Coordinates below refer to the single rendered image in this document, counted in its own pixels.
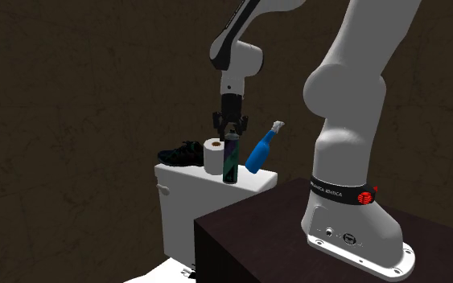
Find white toilet paper roll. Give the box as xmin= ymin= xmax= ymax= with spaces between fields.
xmin=203 ymin=137 xmax=226 ymax=176

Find dark spray can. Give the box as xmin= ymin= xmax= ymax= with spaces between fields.
xmin=222 ymin=129 xmax=240 ymax=185

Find black sneaker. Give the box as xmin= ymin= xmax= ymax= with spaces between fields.
xmin=157 ymin=141 xmax=205 ymax=167

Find dark robot stand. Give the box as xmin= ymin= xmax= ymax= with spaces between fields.
xmin=193 ymin=177 xmax=453 ymax=283

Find blue spray bottle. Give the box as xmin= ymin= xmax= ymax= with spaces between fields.
xmin=245 ymin=121 xmax=286 ymax=174

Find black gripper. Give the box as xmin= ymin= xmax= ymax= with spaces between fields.
xmin=212 ymin=92 xmax=249 ymax=142

